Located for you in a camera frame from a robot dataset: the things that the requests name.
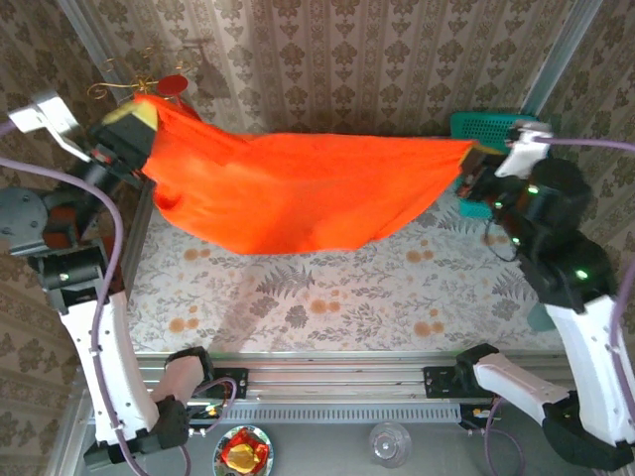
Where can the orange t-shirt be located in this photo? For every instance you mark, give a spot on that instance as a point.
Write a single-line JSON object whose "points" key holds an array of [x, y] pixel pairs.
{"points": [[297, 198]]}

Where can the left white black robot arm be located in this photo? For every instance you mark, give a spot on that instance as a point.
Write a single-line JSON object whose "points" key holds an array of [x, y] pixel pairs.
{"points": [[109, 372]]}

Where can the teal plastic basket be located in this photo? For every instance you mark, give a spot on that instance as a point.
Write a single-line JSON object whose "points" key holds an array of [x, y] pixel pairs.
{"points": [[481, 129]]}

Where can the red and gold ornament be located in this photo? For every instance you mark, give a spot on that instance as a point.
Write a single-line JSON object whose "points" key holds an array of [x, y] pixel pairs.
{"points": [[141, 88]]}

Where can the red wine glass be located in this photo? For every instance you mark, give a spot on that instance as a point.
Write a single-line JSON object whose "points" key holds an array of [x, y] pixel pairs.
{"points": [[171, 84]]}

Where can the teal translucent plastic cup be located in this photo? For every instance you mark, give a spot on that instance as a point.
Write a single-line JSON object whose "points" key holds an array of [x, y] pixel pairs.
{"points": [[538, 320]]}

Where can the floral tablecloth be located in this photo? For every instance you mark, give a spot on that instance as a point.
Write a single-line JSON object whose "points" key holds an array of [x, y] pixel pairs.
{"points": [[347, 307]]}

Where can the black yellow power connector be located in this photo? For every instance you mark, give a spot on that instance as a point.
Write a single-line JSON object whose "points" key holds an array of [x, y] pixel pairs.
{"points": [[211, 411], [478, 414]]}

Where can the clear drinking glass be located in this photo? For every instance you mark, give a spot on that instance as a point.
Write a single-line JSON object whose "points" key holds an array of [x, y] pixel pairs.
{"points": [[389, 443]]}

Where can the small patterned plate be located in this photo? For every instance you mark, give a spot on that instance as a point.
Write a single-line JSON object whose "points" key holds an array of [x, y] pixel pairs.
{"points": [[218, 453]]}

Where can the red gold wrapped candy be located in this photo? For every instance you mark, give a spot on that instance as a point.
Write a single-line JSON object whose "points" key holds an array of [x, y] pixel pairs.
{"points": [[245, 453]]}

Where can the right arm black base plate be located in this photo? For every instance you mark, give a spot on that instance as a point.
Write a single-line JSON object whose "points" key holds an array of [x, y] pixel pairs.
{"points": [[439, 382]]}

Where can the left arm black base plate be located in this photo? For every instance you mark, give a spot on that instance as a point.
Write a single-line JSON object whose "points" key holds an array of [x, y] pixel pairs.
{"points": [[233, 382]]}

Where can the aluminium cage frame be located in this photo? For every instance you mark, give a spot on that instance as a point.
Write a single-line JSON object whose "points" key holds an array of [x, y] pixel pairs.
{"points": [[337, 377]]}

